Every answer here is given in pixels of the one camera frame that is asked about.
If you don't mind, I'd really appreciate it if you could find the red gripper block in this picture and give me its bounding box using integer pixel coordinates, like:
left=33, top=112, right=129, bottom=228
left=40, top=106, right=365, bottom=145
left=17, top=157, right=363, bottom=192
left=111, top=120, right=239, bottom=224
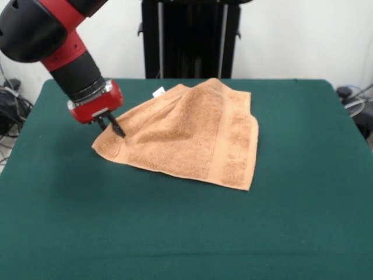
left=66, top=80, right=127, bottom=139

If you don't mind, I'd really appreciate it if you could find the tan terry towel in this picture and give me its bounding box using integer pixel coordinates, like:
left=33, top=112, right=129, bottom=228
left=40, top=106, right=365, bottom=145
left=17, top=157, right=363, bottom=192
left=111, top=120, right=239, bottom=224
left=92, top=78, right=259, bottom=193

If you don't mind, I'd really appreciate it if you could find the dark green table cloth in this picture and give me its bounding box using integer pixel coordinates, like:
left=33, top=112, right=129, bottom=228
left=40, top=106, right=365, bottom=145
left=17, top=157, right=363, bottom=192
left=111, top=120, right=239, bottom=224
left=0, top=78, right=373, bottom=280

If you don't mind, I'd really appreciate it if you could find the black cable tangle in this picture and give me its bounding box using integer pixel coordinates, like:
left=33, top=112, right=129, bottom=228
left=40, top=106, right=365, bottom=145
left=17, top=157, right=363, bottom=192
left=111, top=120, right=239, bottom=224
left=0, top=62, right=34, bottom=164
left=337, top=84, right=373, bottom=117

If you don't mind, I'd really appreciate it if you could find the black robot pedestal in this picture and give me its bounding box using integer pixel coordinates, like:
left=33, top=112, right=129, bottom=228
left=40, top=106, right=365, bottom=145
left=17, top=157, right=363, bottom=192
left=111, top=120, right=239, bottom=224
left=137, top=0, right=242, bottom=79

